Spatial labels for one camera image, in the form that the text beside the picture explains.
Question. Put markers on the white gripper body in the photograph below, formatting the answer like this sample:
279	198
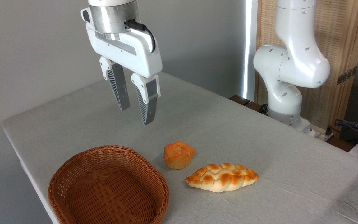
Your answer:
126	53

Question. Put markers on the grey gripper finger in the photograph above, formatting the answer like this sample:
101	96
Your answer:
120	88
149	105

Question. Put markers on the braided bread loaf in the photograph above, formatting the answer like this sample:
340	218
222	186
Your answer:
222	179

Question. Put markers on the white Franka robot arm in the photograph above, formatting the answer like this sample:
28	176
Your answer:
297	62

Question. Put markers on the orange muffin bread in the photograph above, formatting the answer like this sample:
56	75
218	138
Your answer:
179	155

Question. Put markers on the brown wicker basket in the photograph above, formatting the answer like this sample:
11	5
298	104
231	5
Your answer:
104	186

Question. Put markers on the grey tablecloth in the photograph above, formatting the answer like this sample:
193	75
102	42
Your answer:
228	133

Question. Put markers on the dark brown wooden block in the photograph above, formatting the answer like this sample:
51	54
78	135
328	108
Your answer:
239	99
255	107

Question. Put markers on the dark metal screen hinge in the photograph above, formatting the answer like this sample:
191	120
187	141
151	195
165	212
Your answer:
346	75

